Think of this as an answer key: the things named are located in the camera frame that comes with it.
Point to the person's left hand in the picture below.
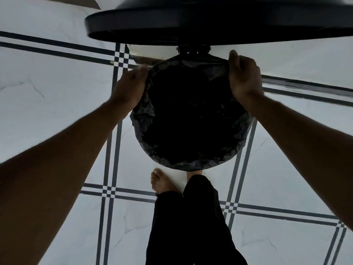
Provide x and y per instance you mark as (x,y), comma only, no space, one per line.
(129,88)

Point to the person's right hand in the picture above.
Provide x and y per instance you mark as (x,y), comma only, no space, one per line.
(245,77)

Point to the person's left foot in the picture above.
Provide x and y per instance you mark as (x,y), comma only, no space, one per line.
(162,182)

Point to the brown door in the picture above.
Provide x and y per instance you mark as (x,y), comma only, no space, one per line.
(77,1)

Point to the grey pedal trash bin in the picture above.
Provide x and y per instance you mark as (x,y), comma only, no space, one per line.
(215,22)

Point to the black garbage bag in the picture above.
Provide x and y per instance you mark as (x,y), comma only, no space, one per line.
(193,115)

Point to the person's black clothing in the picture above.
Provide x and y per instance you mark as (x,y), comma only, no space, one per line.
(190,226)

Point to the person's right forearm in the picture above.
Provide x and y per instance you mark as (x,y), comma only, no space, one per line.
(309,151)

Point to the person's left forearm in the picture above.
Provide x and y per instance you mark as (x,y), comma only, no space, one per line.
(55,179)

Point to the person's right foot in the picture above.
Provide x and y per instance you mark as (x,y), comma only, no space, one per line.
(194,173)

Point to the person's foot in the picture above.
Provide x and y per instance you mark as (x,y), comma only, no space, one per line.
(162,182)
(194,173)

